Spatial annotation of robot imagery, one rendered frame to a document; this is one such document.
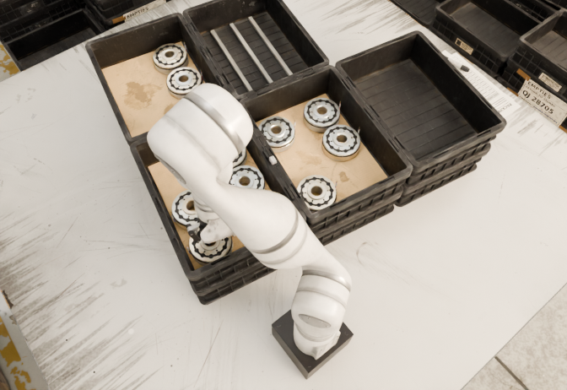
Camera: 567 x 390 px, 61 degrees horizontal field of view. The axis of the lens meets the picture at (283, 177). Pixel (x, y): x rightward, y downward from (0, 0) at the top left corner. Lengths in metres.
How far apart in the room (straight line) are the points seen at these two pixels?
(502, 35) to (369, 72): 1.10
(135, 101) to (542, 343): 1.74
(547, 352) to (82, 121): 1.89
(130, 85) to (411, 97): 0.84
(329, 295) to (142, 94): 0.90
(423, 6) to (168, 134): 2.27
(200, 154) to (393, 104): 1.00
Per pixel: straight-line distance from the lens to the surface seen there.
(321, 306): 0.82
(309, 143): 1.33
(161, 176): 1.31
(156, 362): 1.27
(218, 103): 0.53
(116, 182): 1.49
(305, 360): 1.14
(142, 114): 1.45
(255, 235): 0.64
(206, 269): 1.07
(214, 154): 0.53
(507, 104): 1.75
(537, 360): 2.18
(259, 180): 1.23
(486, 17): 2.56
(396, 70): 1.55
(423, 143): 1.39
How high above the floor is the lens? 1.92
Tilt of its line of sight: 59 degrees down
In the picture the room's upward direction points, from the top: 1 degrees clockwise
